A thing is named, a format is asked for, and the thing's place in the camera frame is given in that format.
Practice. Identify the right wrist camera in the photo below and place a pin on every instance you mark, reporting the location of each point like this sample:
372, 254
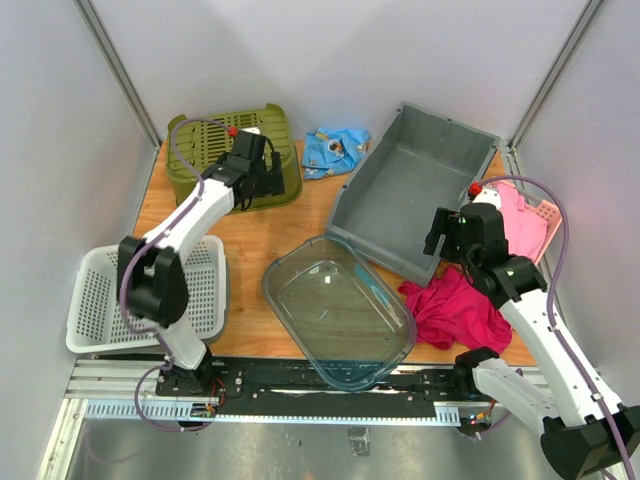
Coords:
484, 194

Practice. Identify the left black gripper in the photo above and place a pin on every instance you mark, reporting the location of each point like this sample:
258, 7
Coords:
272, 183

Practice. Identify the pink plastic basket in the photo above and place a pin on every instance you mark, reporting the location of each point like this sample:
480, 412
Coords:
546, 210

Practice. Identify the light pink cloth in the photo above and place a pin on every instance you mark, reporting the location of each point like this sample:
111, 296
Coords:
524, 230

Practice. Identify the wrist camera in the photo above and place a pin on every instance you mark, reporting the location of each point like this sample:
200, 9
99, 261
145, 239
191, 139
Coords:
243, 134
484, 194

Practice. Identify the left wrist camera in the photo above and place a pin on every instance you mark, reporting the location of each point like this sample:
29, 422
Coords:
243, 134

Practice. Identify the magenta cloth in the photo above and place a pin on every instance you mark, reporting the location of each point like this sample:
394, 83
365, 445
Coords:
449, 310

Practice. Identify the clear blue plastic tub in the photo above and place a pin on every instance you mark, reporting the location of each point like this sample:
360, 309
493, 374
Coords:
350, 325

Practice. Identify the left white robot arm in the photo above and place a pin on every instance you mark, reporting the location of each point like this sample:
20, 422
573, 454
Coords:
151, 282

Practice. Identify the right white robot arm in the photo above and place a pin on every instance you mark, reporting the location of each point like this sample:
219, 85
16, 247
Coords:
582, 424

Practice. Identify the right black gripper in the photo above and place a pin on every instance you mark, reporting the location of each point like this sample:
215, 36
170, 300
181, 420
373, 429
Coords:
444, 222

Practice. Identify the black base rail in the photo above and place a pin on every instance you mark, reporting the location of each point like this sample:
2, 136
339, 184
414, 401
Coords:
282, 389

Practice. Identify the white perforated plastic basket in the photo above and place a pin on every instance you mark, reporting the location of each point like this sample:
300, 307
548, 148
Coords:
95, 324

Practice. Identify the blue patterned cloth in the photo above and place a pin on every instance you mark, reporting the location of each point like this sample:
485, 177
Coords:
330, 152

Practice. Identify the large grey plastic bin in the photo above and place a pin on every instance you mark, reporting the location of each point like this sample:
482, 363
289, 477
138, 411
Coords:
421, 162

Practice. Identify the olive green plastic basin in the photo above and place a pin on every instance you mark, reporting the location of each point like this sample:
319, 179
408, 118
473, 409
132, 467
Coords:
198, 145

